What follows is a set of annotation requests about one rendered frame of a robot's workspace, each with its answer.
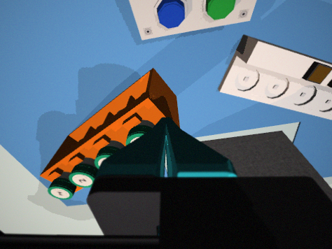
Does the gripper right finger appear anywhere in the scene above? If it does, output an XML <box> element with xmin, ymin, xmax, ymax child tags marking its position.
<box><xmin>166</xmin><ymin>117</ymin><xmax>238</xmax><ymax>177</ymax></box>

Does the white cap tray with round nests and two lamps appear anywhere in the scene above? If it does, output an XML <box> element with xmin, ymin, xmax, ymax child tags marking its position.
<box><xmin>218</xmin><ymin>34</ymin><xmax>332</xmax><ymax>120</ymax></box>

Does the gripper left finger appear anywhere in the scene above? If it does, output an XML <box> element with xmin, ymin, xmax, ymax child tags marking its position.
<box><xmin>95</xmin><ymin>117</ymin><xmax>166</xmax><ymax>179</ymax></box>

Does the green screw cap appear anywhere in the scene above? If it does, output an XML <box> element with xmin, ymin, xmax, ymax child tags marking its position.
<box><xmin>48</xmin><ymin>178</ymin><xmax>77</xmax><ymax>199</ymax></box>
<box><xmin>125</xmin><ymin>125</ymin><xmax>152</xmax><ymax>145</ymax></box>
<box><xmin>95</xmin><ymin>146</ymin><xmax>120</xmax><ymax>169</ymax></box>
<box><xmin>69</xmin><ymin>164</ymin><xmax>98</xmax><ymax>188</ymax></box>

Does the blue bench mat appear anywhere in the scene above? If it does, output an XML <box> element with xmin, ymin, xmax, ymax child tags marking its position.
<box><xmin>0</xmin><ymin>0</ymin><xmax>332</xmax><ymax>188</ymax></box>

